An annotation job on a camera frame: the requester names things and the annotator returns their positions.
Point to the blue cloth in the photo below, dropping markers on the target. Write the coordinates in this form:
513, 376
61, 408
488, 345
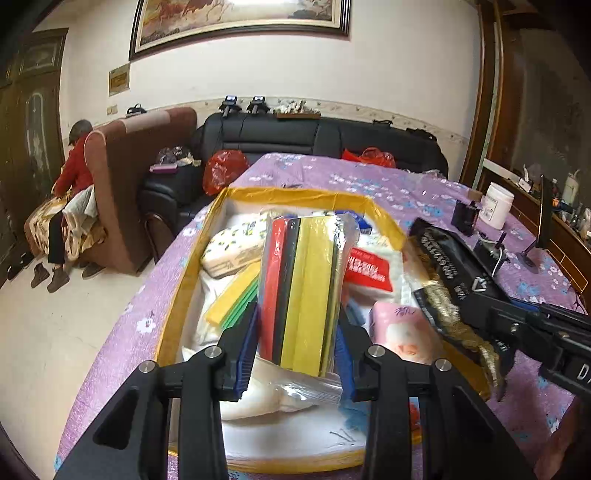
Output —
357, 415

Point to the black cylinder device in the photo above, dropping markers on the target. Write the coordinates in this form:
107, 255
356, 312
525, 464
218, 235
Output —
491, 252

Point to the black leather sofa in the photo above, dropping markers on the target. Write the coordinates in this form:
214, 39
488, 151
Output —
175, 198

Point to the red bag on sofa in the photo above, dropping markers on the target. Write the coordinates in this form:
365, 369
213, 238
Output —
371, 156

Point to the pink pig tissue pack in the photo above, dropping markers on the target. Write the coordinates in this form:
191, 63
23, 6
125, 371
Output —
405, 331

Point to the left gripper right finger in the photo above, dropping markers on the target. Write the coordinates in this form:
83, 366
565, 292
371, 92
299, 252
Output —
351, 345

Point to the blue white tissue pack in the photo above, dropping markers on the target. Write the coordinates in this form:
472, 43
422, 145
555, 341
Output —
364, 226

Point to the red white wipes pack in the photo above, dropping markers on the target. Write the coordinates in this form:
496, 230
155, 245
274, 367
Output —
371, 271

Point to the black phone on stand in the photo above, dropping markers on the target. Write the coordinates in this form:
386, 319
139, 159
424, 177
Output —
544, 226

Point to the striped sponge pack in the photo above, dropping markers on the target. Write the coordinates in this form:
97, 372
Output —
300, 289

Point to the white bottle on sideboard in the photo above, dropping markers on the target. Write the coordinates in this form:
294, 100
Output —
571, 188

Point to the purple floral tablecloth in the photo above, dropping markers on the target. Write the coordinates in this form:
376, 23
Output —
149, 408

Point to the brown armchair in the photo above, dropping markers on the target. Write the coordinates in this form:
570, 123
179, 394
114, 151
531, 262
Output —
118, 156

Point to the yellow green sponge pack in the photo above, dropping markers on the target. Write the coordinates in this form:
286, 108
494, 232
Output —
225, 310

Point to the black snack bag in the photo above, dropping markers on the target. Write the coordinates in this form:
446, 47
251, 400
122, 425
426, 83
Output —
439, 258

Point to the seated person in red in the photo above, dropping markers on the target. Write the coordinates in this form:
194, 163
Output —
66, 225

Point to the red plastic bag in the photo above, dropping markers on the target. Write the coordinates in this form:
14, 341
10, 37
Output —
224, 167

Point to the white towel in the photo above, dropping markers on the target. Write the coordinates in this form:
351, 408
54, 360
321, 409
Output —
288, 423

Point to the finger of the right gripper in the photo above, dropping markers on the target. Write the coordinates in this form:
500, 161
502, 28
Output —
470, 308
544, 308

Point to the framed horse painting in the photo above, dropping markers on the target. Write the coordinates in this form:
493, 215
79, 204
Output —
159, 25

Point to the white plastic jar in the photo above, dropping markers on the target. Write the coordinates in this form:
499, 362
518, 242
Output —
496, 205

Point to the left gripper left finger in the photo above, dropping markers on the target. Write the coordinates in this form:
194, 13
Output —
239, 345

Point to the floral tissue pack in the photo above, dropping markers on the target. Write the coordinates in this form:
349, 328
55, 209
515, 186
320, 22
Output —
234, 248

